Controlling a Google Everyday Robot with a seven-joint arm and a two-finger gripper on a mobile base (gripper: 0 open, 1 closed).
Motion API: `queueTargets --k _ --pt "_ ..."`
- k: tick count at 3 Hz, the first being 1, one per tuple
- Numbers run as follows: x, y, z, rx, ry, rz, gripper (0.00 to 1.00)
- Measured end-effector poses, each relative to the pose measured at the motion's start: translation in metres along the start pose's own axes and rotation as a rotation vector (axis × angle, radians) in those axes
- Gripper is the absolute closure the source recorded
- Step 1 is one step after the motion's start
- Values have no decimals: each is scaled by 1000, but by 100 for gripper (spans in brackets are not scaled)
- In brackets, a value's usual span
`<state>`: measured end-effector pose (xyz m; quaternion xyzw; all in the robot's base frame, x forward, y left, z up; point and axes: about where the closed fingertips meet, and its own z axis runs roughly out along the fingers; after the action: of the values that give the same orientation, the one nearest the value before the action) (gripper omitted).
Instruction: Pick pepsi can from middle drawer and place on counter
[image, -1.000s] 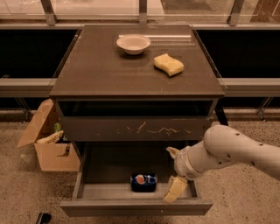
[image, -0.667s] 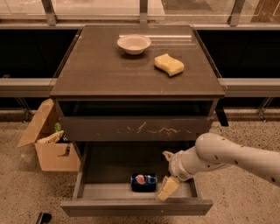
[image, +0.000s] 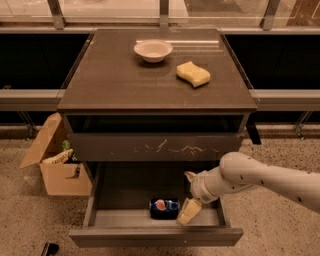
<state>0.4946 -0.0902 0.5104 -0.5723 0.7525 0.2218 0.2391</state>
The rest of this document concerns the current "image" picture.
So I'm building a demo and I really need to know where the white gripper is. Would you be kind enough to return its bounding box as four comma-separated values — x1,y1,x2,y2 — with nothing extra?
176,171,218,225

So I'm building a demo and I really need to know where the blue pepsi can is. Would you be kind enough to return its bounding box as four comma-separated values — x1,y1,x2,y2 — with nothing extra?
149,198,179,220

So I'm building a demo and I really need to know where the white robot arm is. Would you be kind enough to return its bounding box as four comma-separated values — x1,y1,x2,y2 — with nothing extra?
177,152,320,225

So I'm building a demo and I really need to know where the open middle drawer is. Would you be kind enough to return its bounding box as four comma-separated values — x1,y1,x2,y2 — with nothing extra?
70,161,243,248

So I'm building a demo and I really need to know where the dark grey drawer cabinet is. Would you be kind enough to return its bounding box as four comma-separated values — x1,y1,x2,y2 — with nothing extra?
56,28,259,168

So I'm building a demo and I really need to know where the top drawer scratched front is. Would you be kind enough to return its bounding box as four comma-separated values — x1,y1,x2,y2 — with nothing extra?
68,133,243,162

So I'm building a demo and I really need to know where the yellow sponge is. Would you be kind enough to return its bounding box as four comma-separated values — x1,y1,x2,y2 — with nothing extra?
176,61,211,88

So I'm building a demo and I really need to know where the brown cardboard box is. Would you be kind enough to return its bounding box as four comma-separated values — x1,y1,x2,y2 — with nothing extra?
20,113,92,196

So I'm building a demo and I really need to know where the white ceramic bowl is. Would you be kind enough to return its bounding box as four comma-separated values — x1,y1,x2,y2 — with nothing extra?
134,39,173,63

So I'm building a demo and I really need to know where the black object on floor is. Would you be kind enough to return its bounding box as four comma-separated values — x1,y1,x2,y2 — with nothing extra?
41,242,59,256

